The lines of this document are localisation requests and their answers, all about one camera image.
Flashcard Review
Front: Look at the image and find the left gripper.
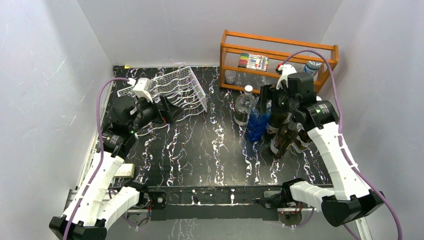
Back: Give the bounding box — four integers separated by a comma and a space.
128, 93, 184, 133

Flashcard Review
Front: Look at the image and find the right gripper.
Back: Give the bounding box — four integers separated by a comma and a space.
254, 83, 298, 115

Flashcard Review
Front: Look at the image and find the brown wine bottle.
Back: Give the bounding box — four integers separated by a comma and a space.
270, 121, 298, 158

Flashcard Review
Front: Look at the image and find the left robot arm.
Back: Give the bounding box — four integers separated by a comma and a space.
49, 95, 184, 240

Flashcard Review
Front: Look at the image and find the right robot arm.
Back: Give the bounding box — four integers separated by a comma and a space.
259, 72, 385, 227

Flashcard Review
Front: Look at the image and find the round clear glass bottle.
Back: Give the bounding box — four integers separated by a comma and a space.
234, 85, 255, 126

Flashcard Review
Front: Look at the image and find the dark green open bottle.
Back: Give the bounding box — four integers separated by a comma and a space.
263, 112, 289, 140

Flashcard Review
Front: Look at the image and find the orange wooden shelf rack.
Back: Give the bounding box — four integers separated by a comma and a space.
219, 30, 339, 94

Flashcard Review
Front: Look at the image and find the colour marker pen set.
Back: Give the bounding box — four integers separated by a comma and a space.
238, 52, 269, 72

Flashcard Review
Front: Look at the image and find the small clear plastic cup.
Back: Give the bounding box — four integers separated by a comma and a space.
224, 70, 237, 85

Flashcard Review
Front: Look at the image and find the blue white lidded jar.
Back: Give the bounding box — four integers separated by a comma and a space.
303, 60, 322, 76

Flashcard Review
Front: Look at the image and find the beige remote control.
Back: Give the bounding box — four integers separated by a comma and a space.
114, 163, 136, 179

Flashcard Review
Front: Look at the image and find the white wire wine rack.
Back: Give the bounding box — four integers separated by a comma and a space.
117, 66, 208, 117

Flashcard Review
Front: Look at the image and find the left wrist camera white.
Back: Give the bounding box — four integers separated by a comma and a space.
132, 77, 153, 103

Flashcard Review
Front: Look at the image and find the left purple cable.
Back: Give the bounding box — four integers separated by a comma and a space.
62, 77, 137, 240

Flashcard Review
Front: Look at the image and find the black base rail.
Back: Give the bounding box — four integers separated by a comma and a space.
145, 185, 332, 222

